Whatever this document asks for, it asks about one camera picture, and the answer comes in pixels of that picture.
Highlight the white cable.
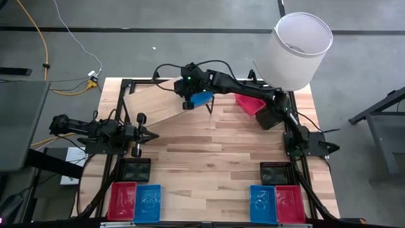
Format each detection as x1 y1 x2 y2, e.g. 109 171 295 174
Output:
53 0 103 72

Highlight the white paper sheet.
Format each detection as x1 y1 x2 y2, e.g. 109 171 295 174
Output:
59 146 88 186

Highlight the black flat bar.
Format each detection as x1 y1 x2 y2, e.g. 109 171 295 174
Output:
0 66 33 77

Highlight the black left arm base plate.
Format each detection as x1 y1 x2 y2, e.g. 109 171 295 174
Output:
84 139 128 156

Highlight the white shade silver table lamp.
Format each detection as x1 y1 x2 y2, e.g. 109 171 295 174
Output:
252 11 333 92

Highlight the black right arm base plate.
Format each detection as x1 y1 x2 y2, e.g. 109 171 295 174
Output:
283 130 330 158

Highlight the silver metal bracket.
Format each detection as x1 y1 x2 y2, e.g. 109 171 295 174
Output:
99 221 137 228
277 222 313 228

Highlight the red plastic basket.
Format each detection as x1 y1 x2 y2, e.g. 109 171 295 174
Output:
275 185 306 224
107 181 137 222
234 93 266 117

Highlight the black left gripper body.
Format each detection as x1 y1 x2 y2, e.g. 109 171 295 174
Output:
121 112 149 158

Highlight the dark metal desk frame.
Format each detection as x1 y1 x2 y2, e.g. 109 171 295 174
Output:
347 85 405 184

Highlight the black clamp handle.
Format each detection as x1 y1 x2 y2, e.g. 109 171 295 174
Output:
318 141 341 155

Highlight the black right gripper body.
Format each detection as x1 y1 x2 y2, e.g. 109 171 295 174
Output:
180 62 216 111

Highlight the grey desk top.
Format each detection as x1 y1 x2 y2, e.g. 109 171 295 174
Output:
0 80 51 172

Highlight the black plastic basket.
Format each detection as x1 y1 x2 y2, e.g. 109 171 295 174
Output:
117 157 152 183
254 106 285 131
259 161 297 186

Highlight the black beam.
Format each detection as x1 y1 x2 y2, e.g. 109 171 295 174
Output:
24 148 85 180

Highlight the black metal table frame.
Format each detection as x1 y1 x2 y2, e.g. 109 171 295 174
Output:
71 68 341 222

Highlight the yellow cable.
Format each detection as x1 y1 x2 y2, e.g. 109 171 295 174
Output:
15 0 96 148

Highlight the wooden shelf with black legs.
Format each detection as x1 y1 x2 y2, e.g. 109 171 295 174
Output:
121 77 216 130

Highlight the blue plastic basket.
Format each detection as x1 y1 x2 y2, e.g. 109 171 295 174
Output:
174 78 214 108
249 184 278 224
133 184 162 224

